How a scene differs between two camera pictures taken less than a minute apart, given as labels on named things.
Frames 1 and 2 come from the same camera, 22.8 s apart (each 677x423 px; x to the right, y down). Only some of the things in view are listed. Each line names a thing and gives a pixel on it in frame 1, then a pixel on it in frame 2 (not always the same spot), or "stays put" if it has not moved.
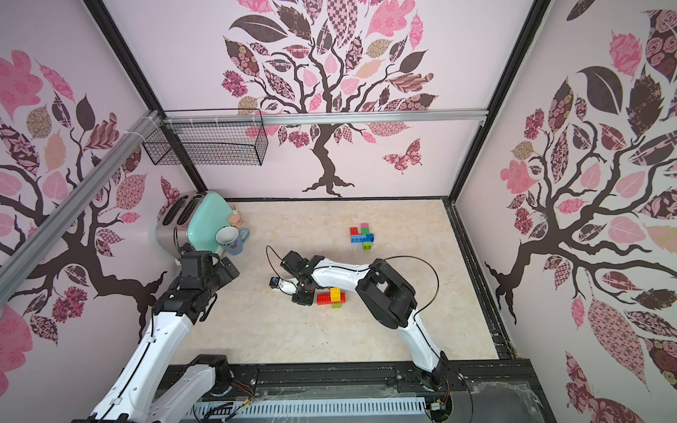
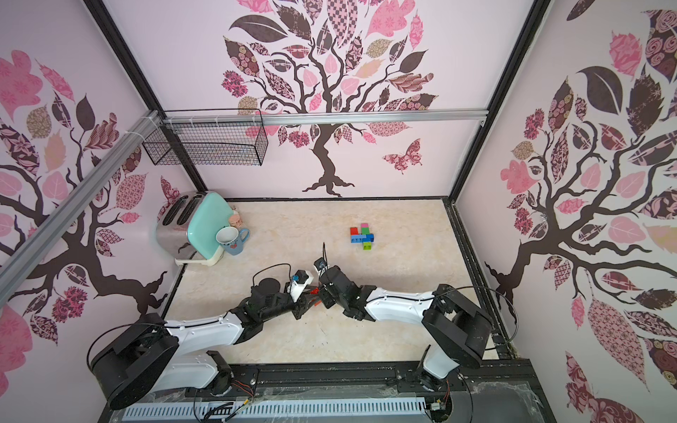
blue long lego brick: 362,238 stays put
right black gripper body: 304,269 -> 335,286
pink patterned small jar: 235,220 stays put
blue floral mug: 232,239 stays put
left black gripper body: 221,277 -> 286,302
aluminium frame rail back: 301,117 stays put
